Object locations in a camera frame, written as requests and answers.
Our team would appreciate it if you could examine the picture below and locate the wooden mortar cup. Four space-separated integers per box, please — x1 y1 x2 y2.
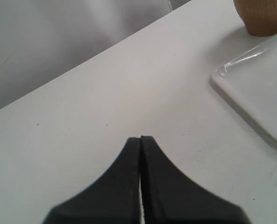
233 0 277 37

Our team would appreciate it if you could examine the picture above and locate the white background curtain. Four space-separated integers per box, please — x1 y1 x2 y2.
0 0 185 109

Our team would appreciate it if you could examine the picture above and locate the white rectangular tray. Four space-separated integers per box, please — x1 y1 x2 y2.
211 37 277 142

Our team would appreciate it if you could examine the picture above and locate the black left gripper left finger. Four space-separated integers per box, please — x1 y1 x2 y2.
44 137 140 224

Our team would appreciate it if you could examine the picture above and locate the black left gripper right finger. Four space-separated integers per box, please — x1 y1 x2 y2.
140 136 251 224

